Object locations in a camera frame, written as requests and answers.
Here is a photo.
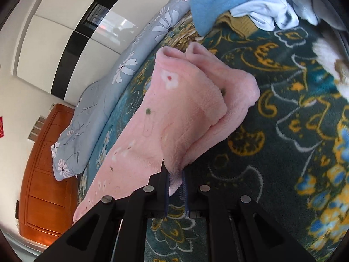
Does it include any pink fleece garment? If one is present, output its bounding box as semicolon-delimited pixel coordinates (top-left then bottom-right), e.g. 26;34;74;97
73;42;260;221

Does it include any orange wooden headboard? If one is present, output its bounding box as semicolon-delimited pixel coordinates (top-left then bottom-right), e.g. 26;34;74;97
16;104;77;246

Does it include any grey floral quilt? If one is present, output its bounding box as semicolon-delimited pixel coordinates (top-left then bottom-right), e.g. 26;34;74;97
51;0;190;181

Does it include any white fluffy garment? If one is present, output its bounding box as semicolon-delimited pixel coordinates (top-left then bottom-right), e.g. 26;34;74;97
312;36;348;100

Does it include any yellow knitted garment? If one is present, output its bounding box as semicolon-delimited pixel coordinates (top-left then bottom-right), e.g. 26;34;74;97
215;11;258;38

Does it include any white black wardrobe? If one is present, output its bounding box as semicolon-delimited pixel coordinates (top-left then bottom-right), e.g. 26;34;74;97
12;0;169;105

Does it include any white light-blue garment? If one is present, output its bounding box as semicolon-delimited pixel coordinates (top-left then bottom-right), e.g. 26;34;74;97
229;0;345;31

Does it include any red wall decoration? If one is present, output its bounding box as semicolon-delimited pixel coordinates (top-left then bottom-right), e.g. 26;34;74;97
0;117;4;138

